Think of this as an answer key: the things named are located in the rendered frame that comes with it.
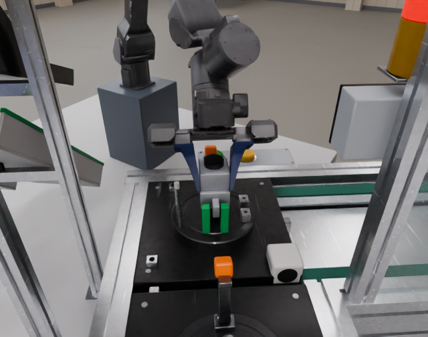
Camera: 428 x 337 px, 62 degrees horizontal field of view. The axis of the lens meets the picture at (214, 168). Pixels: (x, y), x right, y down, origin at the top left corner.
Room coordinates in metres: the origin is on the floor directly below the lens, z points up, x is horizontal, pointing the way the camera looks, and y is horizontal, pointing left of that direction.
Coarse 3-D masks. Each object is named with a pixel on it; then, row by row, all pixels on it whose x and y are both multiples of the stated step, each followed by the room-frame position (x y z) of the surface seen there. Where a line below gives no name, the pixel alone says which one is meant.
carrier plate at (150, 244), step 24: (168, 192) 0.53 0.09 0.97; (240, 192) 0.53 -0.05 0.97; (264, 192) 0.53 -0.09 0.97; (144, 216) 0.46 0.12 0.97; (168, 216) 0.46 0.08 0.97; (264, 216) 0.46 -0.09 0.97; (144, 240) 0.40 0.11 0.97; (168, 240) 0.40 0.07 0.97; (264, 240) 0.40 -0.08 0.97; (288, 240) 0.40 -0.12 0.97; (144, 264) 0.35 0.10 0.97; (168, 264) 0.35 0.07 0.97; (192, 264) 0.35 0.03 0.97; (240, 264) 0.35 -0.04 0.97; (264, 264) 0.35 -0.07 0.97; (144, 288) 0.32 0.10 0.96; (168, 288) 0.32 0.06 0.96; (192, 288) 0.33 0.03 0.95
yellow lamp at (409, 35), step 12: (408, 24) 0.33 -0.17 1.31; (420, 24) 0.33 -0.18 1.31; (396, 36) 0.35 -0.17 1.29; (408, 36) 0.33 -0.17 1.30; (420, 36) 0.32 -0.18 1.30; (396, 48) 0.34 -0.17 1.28; (408, 48) 0.33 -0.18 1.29; (396, 60) 0.34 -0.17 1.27; (408, 60) 0.33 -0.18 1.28; (396, 72) 0.33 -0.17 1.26; (408, 72) 0.32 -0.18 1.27
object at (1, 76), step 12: (0, 12) 0.39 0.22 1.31; (0, 24) 0.39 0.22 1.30; (0, 36) 0.38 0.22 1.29; (12, 36) 0.40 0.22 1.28; (0, 48) 0.37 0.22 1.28; (12, 48) 0.39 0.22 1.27; (0, 60) 0.37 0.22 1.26; (12, 60) 0.39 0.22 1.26; (0, 72) 0.36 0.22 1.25; (12, 72) 0.38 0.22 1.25; (24, 72) 0.40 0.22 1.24; (60, 72) 0.48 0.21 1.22; (72, 72) 0.51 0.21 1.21; (60, 84) 0.48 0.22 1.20; (72, 84) 0.50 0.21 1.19
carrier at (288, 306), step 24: (240, 288) 0.31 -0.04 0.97; (264, 288) 0.31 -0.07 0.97; (288, 288) 0.31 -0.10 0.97; (144, 312) 0.28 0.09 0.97; (168, 312) 0.28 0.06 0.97; (192, 312) 0.28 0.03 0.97; (216, 312) 0.28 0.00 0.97; (240, 312) 0.28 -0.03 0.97; (264, 312) 0.28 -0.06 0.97; (288, 312) 0.28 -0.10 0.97; (312, 312) 0.28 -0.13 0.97; (144, 336) 0.24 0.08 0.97; (168, 336) 0.24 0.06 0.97; (192, 336) 0.23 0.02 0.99; (216, 336) 0.23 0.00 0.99; (240, 336) 0.23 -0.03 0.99; (264, 336) 0.23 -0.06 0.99; (288, 336) 0.24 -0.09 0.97; (312, 336) 0.24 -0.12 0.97
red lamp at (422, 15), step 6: (408, 0) 0.34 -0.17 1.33; (414, 0) 0.34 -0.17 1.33; (420, 0) 0.33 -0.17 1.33; (426, 0) 0.33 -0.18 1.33; (408, 6) 0.34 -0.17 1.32; (414, 6) 0.33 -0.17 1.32; (420, 6) 0.33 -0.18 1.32; (426, 6) 0.32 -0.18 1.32; (402, 12) 0.35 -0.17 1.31; (408, 12) 0.34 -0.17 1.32; (414, 12) 0.33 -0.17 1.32; (420, 12) 0.33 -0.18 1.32; (426, 12) 0.32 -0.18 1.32; (408, 18) 0.34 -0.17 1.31; (414, 18) 0.33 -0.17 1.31; (420, 18) 0.33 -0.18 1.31; (426, 18) 0.32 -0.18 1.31
